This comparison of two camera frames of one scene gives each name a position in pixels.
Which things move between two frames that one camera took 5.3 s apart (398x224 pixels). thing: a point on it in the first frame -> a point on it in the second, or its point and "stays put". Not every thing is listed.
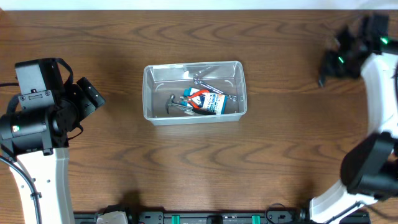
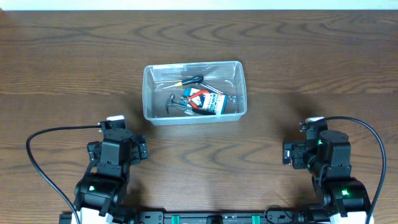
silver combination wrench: [197, 81] stays put
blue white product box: [205, 100] stays put
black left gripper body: [91, 94] -> [142, 149]
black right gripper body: [337, 63] -> [301, 157]
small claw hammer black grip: [170, 102] stays put
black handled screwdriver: [321, 77] -> [191, 81]
